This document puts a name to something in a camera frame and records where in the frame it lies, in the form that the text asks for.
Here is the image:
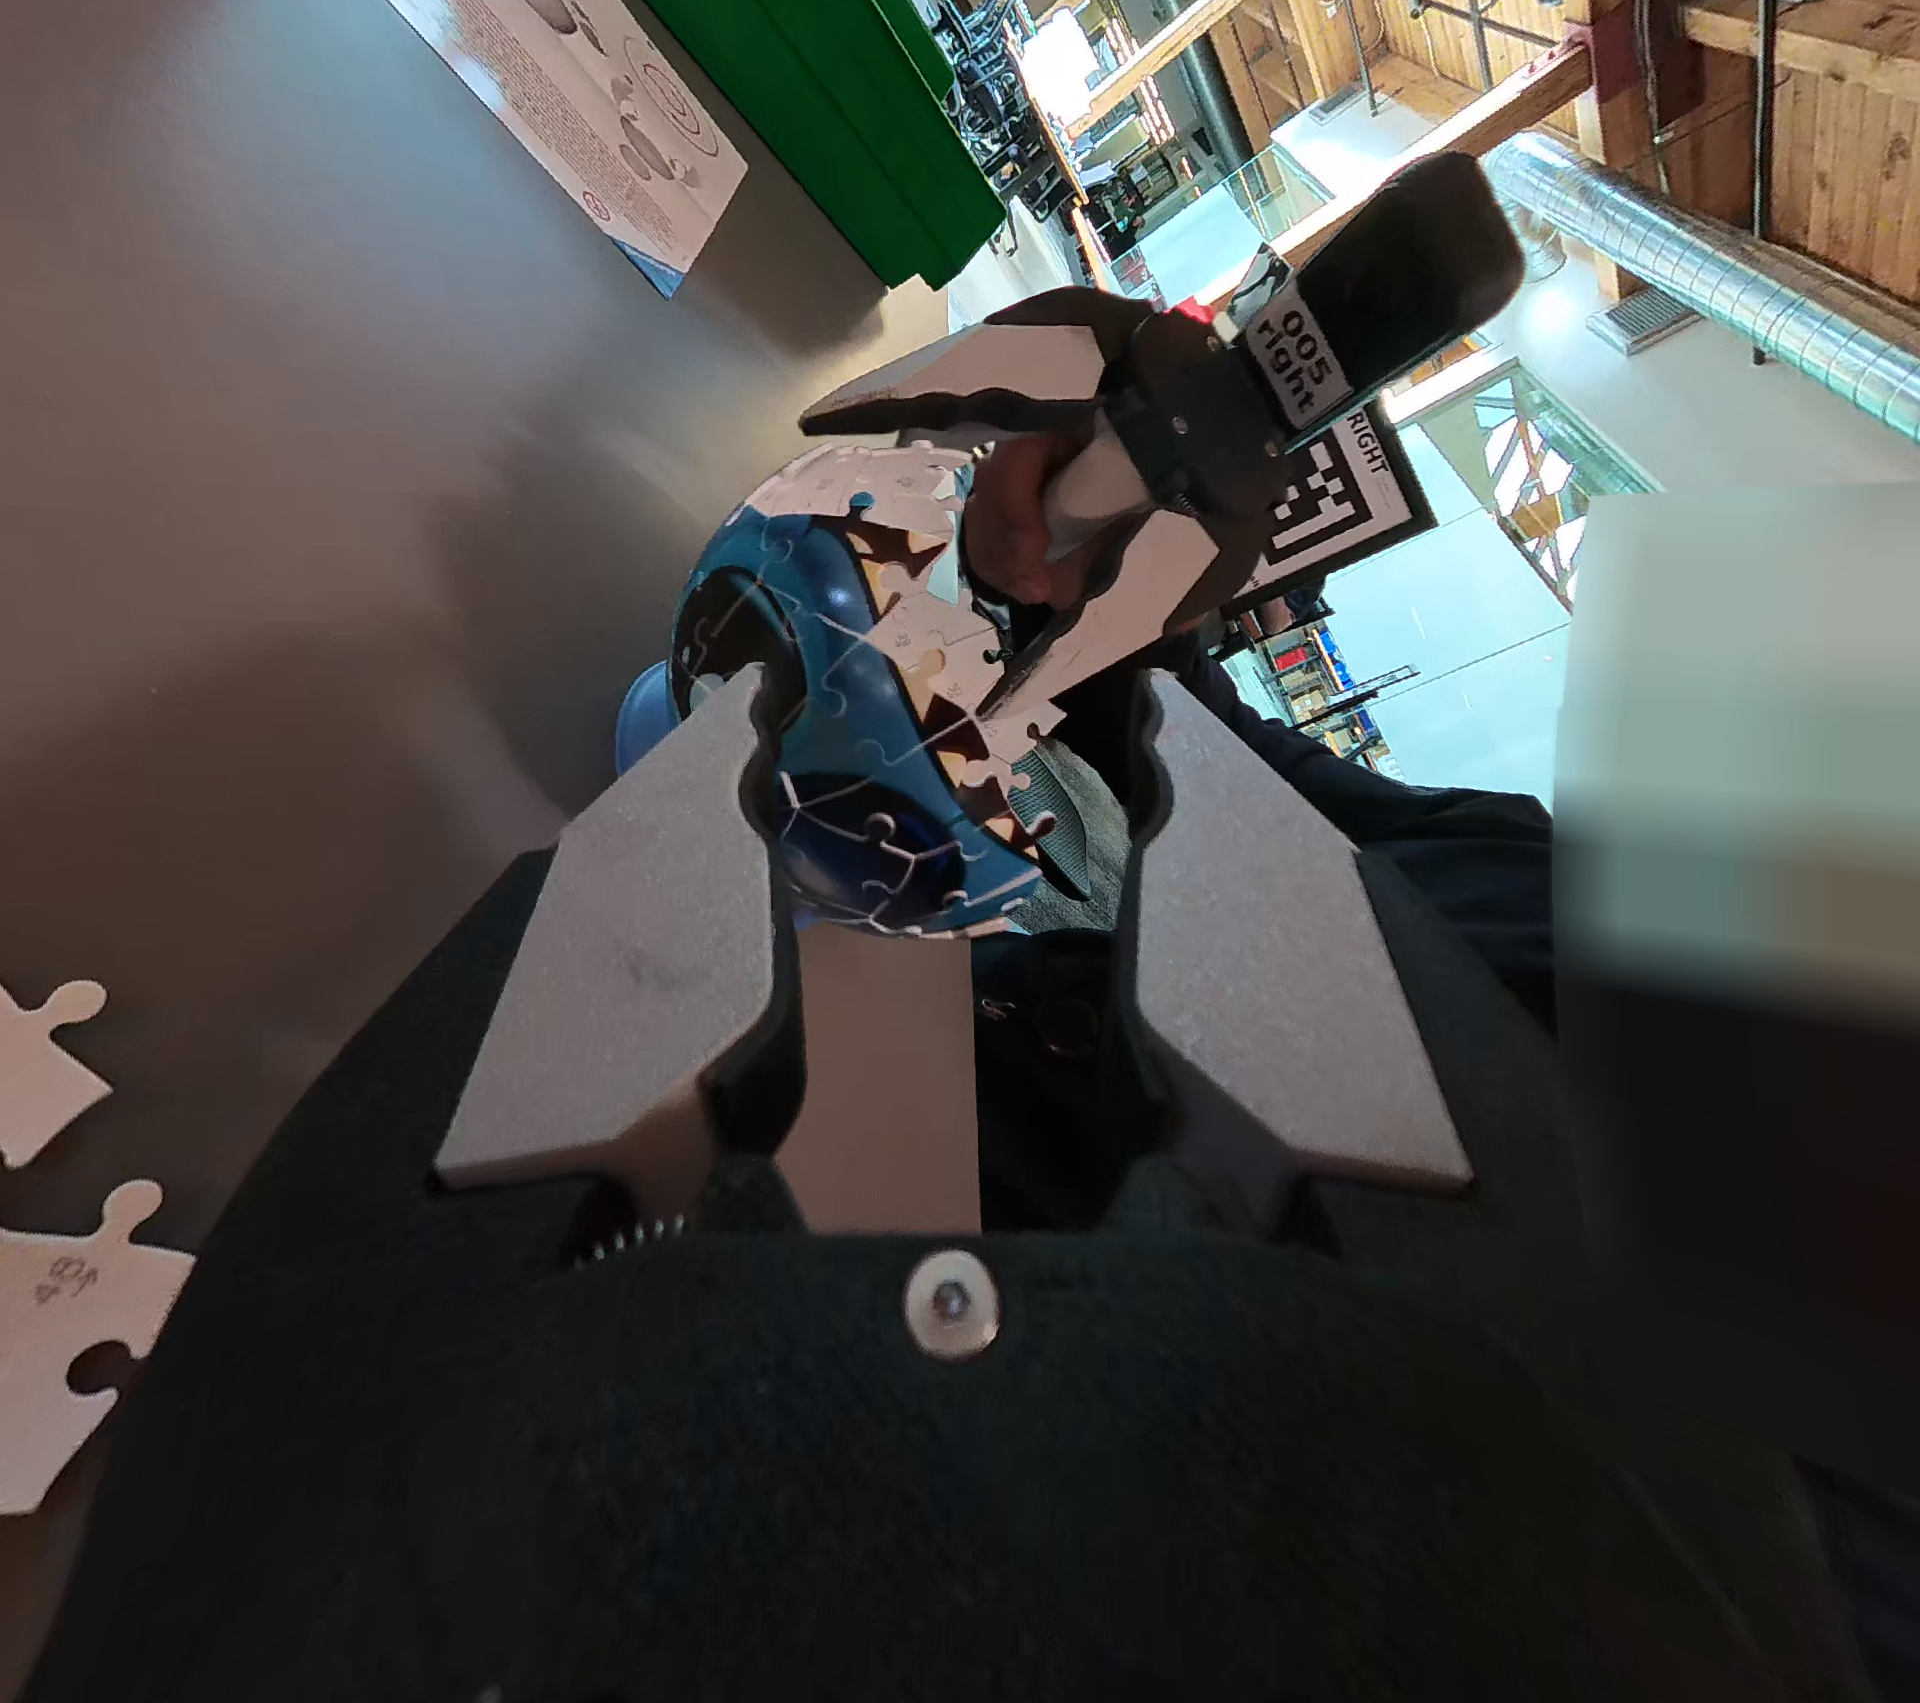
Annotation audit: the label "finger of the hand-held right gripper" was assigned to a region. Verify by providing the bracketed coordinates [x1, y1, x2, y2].
[799, 328, 1107, 446]
[980, 510, 1224, 725]

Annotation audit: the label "person's right hand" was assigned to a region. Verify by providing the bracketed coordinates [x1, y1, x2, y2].
[957, 434, 1082, 610]

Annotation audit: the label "white instruction leaflet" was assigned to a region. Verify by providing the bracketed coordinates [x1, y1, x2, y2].
[291, 0, 750, 303]

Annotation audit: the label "white puzzle pieces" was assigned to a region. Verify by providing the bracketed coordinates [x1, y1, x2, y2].
[0, 975, 196, 1518]

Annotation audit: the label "blue round ball stand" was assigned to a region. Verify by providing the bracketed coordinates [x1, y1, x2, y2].
[612, 655, 715, 775]

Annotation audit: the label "silver ventilation duct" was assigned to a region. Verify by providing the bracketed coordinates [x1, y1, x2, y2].
[1480, 140, 1920, 446]

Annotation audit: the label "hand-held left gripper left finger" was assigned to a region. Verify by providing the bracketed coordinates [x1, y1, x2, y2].
[431, 665, 799, 1189]

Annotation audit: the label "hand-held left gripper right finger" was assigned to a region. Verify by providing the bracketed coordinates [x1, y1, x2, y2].
[1111, 680, 1478, 1189]

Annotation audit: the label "blue white puzzle ball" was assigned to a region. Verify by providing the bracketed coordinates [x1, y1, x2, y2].
[672, 434, 1076, 945]

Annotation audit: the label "green plastic crate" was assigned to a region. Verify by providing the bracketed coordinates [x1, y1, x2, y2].
[566, 0, 1005, 295]

